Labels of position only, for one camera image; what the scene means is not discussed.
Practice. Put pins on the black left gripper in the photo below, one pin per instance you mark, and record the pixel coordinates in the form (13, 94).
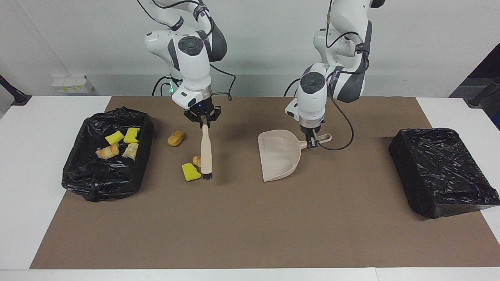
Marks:
(311, 132)

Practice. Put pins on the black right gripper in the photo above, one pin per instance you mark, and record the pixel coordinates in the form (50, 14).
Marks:
(200, 107)

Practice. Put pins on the beige hand brush black bristles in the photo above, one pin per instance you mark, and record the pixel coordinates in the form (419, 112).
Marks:
(206, 152)

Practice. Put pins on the beige plastic dustpan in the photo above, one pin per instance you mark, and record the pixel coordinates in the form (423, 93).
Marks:
(279, 156)

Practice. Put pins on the yellow sponge piece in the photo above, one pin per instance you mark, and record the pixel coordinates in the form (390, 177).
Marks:
(190, 172)

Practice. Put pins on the yellow notched sponge block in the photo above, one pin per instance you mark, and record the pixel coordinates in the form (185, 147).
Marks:
(132, 135)

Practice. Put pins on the torn pale croissant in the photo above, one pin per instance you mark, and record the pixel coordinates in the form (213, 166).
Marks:
(131, 151)

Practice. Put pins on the small yellow sponge wedge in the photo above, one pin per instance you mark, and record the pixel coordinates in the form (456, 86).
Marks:
(114, 137)

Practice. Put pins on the orange striped croissant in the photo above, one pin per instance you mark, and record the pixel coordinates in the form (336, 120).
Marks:
(108, 152)

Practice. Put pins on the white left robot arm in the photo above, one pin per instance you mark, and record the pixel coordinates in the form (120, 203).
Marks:
(312, 105)

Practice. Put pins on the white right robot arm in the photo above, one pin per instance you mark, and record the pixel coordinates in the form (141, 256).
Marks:
(193, 66)

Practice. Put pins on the open bin with black bag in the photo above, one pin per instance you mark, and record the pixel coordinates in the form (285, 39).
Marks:
(101, 179)

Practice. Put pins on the bin covered by black bag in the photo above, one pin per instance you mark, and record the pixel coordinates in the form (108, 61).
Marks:
(441, 171)

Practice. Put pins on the brown bread roll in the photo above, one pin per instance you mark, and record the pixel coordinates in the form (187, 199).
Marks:
(176, 138)

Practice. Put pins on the small striped croissant piece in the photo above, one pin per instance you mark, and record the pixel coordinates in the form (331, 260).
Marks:
(197, 160)

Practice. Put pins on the brown table mat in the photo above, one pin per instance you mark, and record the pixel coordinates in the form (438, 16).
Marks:
(273, 242)

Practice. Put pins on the black stand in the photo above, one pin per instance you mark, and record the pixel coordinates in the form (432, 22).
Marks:
(17, 97)
(478, 99)

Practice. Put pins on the dark background furniture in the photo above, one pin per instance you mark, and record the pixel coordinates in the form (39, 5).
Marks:
(490, 66)

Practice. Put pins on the white wall power strip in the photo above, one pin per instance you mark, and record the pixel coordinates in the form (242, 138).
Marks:
(72, 85)

